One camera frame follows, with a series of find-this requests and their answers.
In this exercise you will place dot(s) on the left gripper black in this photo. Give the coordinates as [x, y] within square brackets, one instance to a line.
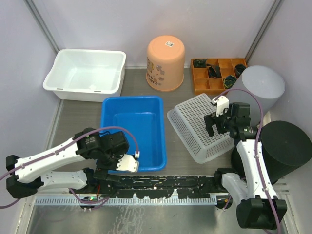
[102, 170]

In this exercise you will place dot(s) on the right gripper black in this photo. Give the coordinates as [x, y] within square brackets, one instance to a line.
[210, 120]

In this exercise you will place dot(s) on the blue perforated basket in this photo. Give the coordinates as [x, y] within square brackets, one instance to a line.
[187, 119]

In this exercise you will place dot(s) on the blue plastic tub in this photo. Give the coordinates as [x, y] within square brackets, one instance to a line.
[143, 117]

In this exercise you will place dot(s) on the grey plastic bucket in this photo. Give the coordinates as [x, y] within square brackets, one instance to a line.
[257, 83]

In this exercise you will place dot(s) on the orange plastic bucket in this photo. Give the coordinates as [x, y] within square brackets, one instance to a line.
[165, 63]

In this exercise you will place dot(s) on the black plastic bucket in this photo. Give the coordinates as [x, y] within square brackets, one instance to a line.
[285, 148]

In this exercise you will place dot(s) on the white plastic tub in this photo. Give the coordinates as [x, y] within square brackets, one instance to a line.
[86, 75]

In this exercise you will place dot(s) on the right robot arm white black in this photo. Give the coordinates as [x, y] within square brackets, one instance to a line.
[257, 204]

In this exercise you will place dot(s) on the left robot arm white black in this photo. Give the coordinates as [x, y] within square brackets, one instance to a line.
[108, 146]

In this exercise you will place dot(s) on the orange wooden compartment tray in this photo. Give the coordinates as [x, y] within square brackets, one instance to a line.
[214, 75]

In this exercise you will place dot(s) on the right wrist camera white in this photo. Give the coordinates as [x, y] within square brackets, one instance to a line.
[221, 104]

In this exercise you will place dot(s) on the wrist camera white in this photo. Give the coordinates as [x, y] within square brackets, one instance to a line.
[128, 163]
[221, 104]

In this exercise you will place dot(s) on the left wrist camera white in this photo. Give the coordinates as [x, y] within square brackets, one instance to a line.
[128, 163]

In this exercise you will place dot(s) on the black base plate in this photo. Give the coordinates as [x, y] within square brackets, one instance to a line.
[186, 186]

